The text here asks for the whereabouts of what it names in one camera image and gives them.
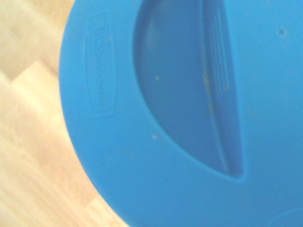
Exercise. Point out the blue plastic pitcher lid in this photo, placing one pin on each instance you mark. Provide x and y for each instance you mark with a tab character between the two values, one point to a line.
180	113

